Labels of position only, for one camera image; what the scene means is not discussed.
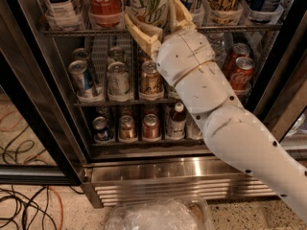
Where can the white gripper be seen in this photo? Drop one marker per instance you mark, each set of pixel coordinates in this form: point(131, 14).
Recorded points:
point(183, 56)

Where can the green white 7up can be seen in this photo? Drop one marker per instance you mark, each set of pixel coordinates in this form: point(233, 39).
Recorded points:
point(152, 12)

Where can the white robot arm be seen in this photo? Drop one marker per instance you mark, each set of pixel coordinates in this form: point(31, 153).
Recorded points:
point(237, 137)

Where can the gold can middle rear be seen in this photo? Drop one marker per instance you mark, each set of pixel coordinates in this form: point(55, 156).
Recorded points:
point(143, 56)

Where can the clear water bottle middle shelf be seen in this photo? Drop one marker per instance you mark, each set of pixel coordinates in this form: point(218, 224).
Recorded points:
point(217, 42)

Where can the clear water bottle shelf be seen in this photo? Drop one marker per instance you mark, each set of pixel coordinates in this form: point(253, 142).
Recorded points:
point(193, 130)
point(217, 42)

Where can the white silver can rear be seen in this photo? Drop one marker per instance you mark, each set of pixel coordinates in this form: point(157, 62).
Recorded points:
point(116, 53)

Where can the white silver can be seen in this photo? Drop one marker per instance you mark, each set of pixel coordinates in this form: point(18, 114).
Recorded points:
point(116, 53)
point(118, 78)

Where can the gold can middle front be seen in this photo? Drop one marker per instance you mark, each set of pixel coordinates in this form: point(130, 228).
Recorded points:
point(151, 81)

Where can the red coca-cola can top shelf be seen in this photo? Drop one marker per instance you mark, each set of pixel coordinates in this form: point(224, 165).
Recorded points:
point(106, 13)

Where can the white silver can front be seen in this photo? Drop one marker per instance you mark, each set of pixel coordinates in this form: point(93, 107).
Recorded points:
point(118, 78)

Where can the red coca-cola can rear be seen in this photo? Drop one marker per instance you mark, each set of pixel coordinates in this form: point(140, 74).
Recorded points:
point(237, 50)

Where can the blue silver can rear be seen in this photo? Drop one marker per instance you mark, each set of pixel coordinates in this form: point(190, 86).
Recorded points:
point(81, 54)

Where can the blue silver can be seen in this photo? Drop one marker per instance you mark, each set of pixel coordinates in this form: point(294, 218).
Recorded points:
point(81, 54)
point(82, 77)

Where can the red coca-cola can front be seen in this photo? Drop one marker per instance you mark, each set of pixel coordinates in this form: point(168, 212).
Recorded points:
point(241, 73)

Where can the blue silver can front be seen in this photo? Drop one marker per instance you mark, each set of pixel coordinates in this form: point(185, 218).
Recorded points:
point(82, 77)

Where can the red can bottom shelf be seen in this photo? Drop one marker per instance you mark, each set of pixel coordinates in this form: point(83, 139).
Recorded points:
point(151, 126)

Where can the white black can top shelf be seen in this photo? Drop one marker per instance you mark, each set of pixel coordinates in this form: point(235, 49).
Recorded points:
point(60, 0)

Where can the clear water bottle bottom shelf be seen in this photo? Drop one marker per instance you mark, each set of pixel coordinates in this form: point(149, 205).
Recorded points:
point(193, 130)

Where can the gold can bottom shelf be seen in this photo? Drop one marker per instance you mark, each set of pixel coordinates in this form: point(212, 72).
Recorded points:
point(127, 129)

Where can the stainless steel fridge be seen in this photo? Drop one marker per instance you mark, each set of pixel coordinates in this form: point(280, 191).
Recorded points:
point(117, 173)

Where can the blue pepsi can bottom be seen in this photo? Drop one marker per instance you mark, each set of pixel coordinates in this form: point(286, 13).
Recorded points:
point(102, 131)

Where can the open glass fridge door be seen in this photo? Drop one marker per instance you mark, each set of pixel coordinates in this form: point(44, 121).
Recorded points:
point(48, 149)

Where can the brown juice bottle white cap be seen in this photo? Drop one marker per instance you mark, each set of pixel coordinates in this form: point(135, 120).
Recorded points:
point(176, 122)

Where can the clear plastic bin with bag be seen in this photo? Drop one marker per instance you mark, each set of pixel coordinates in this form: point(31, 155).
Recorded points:
point(173, 213)

